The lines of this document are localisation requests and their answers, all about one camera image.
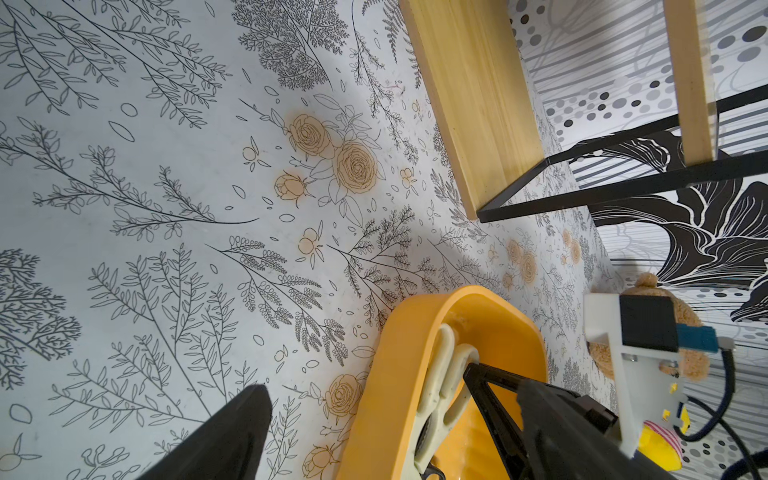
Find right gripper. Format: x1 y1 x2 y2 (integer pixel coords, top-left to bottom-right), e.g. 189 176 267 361
584 293 684 457

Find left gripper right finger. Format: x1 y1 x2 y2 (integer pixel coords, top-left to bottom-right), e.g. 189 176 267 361
463 363 672 479

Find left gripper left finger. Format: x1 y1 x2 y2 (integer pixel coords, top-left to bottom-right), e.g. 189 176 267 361
141 384 273 480

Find yellow plush bear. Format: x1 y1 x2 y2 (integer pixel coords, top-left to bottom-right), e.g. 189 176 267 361
637 410 683 472

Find wooden three-tier shelf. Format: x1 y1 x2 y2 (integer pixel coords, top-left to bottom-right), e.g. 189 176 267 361
400 1 767 223

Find brown teddy bear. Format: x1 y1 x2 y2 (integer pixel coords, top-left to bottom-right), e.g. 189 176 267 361
588 272 710 382

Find beige kitchen scissors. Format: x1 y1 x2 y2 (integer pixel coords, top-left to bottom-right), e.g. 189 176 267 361
401 324 479 479

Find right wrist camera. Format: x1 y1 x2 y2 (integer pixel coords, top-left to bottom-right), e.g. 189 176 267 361
619 295 733 353

